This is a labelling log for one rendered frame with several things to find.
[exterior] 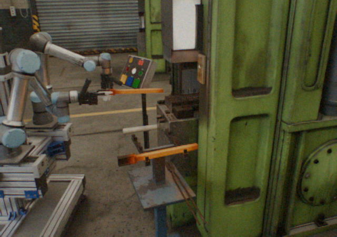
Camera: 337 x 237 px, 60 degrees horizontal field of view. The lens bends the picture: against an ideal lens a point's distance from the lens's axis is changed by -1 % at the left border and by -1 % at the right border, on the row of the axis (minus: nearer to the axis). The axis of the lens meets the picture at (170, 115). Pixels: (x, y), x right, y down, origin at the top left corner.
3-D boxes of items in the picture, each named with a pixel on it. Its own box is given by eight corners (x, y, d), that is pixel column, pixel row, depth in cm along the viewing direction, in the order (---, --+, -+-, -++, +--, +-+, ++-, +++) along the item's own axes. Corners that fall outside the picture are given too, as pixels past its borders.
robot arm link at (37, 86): (-2, 53, 166) (46, 116, 196) (5, 56, 158) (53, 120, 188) (16, 42, 171) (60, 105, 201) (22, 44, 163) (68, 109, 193)
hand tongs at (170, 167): (206, 224, 143) (206, 222, 142) (198, 226, 141) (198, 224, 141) (170, 163, 196) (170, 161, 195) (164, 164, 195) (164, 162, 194)
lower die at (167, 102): (171, 112, 210) (171, 101, 207) (164, 104, 228) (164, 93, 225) (226, 106, 220) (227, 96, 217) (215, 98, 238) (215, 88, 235)
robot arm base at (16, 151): (-11, 159, 172) (-15, 144, 169) (3, 147, 186) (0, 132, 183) (15, 159, 172) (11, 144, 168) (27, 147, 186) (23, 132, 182)
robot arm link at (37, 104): (30, 112, 215) (26, 94, 210) (36, 106, 228) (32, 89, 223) (47, 111, 216) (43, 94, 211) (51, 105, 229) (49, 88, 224)
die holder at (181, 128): (170, 179, 212) (169, 121, 195) (157, 154, 246) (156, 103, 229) (240, 166, 226) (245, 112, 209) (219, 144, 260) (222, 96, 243)
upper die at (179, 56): (171, 63, 197) (170, 49, 193) (163, 58, 215) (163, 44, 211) (228, 59, 207) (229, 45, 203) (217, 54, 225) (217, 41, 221)
